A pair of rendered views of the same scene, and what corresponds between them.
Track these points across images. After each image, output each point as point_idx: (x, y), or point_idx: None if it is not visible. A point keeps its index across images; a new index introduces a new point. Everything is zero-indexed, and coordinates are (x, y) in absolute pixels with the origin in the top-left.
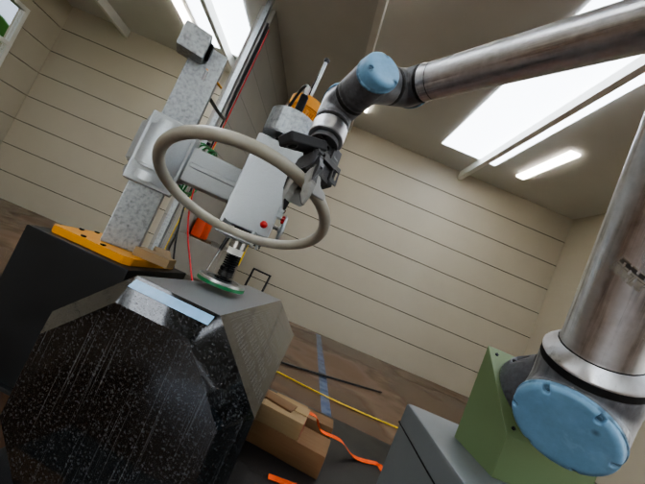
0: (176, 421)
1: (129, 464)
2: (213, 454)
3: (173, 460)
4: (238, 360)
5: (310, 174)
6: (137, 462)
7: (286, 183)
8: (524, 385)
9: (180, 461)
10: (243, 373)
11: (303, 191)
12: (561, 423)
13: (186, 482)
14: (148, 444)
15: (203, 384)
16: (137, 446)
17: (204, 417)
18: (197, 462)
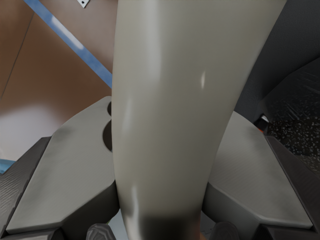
0: (302, 101)
1: (308, 81)
2: (264, 120)
3: (283, 101)
4: (319, 163)
5: (56, 165)
6: (304, 85)
7: (273, 155)
8: (7, 168)
9: (278, 104)
10: (305, 163)
11: (95, 103)
12: (4, 161)
13: (266, 106)
14: (307, 88)
15: (306, 117)
16: (314, 84)
17: (284, 116)
18: (268, 111)
